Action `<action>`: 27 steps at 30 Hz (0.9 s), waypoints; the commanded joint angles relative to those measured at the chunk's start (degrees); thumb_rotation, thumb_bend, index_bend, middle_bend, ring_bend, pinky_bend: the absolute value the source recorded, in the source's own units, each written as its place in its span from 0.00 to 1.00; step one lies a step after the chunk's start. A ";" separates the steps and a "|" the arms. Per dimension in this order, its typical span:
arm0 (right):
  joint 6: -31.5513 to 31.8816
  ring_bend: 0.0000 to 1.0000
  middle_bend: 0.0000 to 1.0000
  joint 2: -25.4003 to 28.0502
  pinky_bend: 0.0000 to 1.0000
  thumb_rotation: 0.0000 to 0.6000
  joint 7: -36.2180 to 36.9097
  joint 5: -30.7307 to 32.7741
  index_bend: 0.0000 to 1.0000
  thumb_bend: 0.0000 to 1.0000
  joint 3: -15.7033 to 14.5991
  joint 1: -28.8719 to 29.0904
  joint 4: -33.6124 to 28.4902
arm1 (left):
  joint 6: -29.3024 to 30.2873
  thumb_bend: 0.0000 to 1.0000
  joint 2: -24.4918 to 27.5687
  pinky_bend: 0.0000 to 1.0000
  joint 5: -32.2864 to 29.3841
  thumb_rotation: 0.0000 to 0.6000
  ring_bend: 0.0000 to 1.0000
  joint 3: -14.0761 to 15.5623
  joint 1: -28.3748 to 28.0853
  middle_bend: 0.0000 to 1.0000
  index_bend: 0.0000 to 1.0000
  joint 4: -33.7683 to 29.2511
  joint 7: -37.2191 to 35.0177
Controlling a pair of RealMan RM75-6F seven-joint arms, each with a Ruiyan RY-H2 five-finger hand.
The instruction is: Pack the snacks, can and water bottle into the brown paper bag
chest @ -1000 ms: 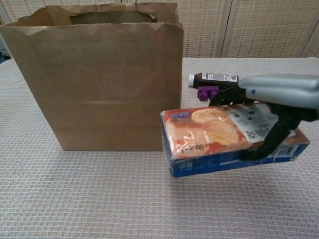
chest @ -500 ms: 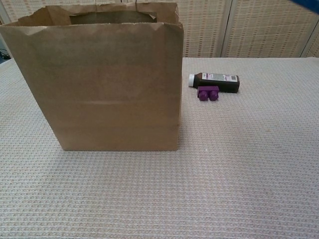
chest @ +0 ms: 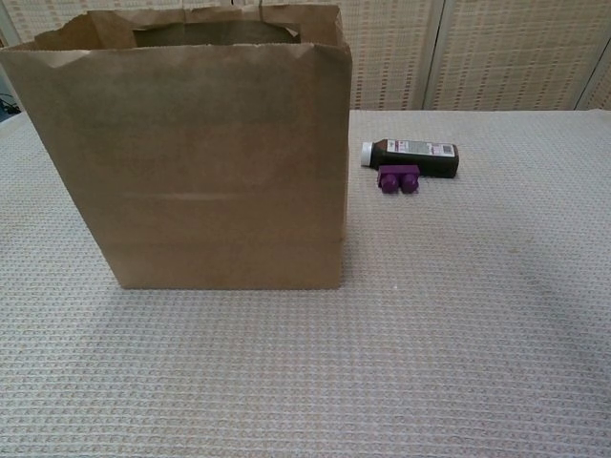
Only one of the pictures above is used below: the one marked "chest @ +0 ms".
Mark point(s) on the brown paper bag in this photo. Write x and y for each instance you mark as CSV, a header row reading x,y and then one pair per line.
x,y
191,157

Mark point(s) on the beige folding screen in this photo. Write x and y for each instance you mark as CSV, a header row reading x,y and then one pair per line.
x,y
501,52

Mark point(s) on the dark bottle white cap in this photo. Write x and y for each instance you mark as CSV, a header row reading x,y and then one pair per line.
x,y
420,160

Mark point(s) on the purple toy brick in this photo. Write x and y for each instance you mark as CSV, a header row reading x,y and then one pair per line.
x,y
400,180

